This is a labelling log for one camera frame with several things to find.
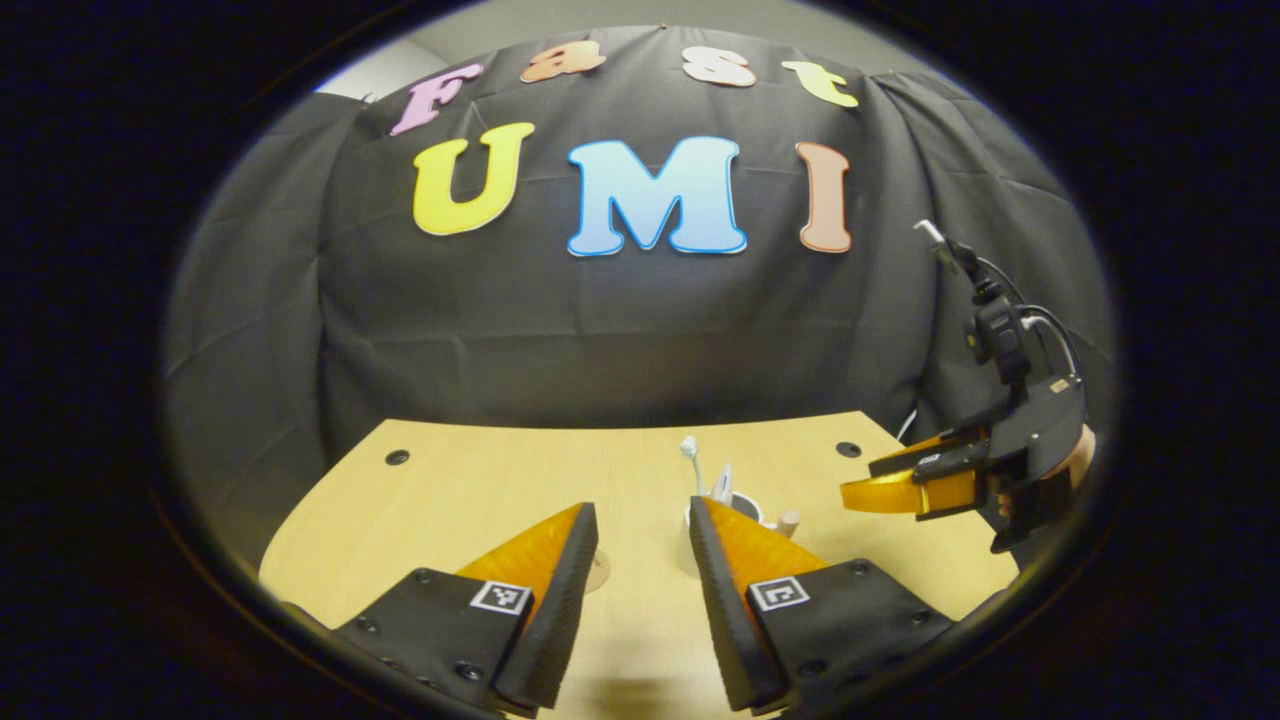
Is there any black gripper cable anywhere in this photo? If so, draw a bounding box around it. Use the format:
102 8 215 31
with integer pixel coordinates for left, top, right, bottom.
975 255 1083 379

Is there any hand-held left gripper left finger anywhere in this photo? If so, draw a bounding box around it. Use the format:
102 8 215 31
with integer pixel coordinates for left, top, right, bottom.
335 502 599 716

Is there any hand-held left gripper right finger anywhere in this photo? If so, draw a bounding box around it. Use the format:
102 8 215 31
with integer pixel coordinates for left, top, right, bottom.
688 496 956 713

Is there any black backdrop cloth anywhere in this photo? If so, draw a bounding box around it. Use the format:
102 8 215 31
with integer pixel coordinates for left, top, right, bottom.
160 25 1116 601

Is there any white cup with wooden handle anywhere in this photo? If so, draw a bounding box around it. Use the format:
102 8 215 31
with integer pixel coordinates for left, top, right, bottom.
685 490 801 541

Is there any wooden desktop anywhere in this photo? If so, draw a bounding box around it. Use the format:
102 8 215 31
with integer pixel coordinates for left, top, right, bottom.
258 410 1021 720

